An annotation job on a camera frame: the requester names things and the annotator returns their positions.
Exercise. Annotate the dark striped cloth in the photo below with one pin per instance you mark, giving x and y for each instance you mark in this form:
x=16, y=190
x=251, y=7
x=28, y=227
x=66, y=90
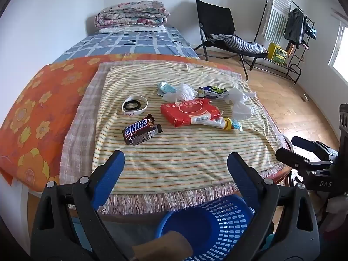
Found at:
x=242, y=45

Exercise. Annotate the yellow plastic crate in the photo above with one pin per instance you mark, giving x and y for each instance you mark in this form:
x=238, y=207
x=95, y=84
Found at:
x=277, y=54

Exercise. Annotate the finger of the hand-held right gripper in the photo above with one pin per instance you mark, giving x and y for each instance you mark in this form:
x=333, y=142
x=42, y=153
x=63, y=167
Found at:
x=288, y=156
x=304, y=142

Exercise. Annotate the dark hanging jacket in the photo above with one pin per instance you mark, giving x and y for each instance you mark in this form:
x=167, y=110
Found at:
x=295, y=27

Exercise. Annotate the brown chocolate bar wrapper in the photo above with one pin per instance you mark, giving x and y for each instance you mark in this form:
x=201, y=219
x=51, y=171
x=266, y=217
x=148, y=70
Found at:
x=136, y=132

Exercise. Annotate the blue checked bedsheet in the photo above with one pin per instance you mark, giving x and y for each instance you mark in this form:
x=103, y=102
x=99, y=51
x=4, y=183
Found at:
x=122, y=43

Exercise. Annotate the blue plastic basket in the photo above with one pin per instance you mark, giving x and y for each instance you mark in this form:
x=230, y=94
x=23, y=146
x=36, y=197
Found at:
x=217, y=223

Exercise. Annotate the small blue packet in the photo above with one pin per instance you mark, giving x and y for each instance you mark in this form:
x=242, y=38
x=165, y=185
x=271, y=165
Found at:
x=236, y=125

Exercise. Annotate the green and white wrapper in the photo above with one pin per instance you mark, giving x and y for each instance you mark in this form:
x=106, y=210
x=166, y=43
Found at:
x=212, y=92

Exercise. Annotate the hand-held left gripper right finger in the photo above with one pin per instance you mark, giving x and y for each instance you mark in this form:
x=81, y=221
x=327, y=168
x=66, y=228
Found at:
x=242, y=174

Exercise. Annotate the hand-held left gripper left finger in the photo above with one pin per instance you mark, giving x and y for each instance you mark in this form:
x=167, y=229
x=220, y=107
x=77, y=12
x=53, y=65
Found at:
x=108, y=176

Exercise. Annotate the white tissue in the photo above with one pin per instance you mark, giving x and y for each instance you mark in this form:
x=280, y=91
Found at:
x=185, y=91

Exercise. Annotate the white and yellow small wrapper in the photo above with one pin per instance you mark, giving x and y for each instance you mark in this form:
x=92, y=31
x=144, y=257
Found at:
x=223, y=122

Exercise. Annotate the green striped hanging towel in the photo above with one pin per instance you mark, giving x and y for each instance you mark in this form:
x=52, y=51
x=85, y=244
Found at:
x=276, y=16

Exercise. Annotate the black folding chair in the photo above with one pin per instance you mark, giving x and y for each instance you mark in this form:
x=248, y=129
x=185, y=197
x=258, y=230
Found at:
x=214, y=16

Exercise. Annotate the red tissue packet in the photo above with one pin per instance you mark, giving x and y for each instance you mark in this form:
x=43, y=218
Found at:
x=185, y=110

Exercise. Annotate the light blue packet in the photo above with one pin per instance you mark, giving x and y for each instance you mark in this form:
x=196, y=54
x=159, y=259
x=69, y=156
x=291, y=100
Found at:
x=165, y=87

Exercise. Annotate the white rubber wristband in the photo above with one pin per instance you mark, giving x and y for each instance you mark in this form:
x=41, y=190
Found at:
x=130, y=112

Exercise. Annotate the white plastic bag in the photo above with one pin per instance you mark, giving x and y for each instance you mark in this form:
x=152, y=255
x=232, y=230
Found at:
x=242, y=106

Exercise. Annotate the teal plastic item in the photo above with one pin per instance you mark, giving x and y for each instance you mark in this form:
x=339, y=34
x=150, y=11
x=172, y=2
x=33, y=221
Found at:
x=267, y=240

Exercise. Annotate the window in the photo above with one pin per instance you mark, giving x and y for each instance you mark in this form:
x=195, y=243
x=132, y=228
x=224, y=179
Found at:
x=341, y=54

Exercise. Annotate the blue hanging garment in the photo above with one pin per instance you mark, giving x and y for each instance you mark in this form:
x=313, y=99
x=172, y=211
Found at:
x=311, y=32

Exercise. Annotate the black metal clothes rack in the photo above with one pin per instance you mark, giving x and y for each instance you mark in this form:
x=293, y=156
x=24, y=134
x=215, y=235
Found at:
x=292, y=65

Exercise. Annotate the orange floral blanket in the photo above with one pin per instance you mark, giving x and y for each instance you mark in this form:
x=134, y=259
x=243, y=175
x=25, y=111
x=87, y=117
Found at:
x=40, y=95

